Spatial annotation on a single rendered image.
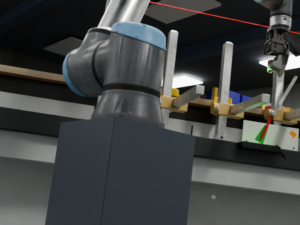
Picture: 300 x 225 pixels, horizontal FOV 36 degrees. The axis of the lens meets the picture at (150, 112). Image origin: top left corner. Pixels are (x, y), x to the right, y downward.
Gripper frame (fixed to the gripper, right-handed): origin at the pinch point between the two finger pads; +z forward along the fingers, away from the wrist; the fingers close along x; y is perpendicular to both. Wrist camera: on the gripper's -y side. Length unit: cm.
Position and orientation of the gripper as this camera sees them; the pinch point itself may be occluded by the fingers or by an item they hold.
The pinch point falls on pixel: (281, 74)
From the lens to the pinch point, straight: 202.7
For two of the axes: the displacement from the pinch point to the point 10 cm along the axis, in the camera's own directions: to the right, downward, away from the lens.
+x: 2.3, -1.5, -9.6
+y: -9.7, -1.5, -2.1
